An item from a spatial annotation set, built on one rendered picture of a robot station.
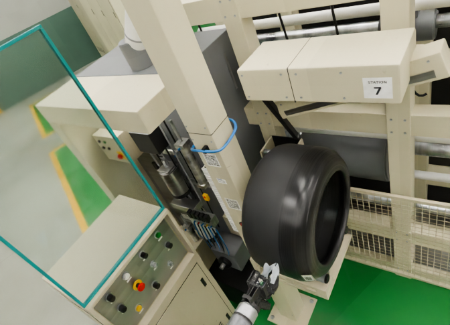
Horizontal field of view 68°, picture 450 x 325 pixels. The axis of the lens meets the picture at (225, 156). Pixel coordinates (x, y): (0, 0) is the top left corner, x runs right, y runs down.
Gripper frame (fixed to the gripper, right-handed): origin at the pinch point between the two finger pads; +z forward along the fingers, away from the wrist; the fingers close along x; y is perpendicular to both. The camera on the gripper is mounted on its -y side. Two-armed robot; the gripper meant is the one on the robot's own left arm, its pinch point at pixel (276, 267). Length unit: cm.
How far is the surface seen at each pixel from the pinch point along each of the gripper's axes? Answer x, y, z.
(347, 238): -9, -33, 50
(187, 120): 35, 55, 16
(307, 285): -1.7, -31.3, 15.5
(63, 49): 828, -5, 401
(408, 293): -32, -111, 81
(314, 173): -9.9, 28.6, 25.5
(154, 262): 65, -12, -13
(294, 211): -7.6, 22.6, 10.5
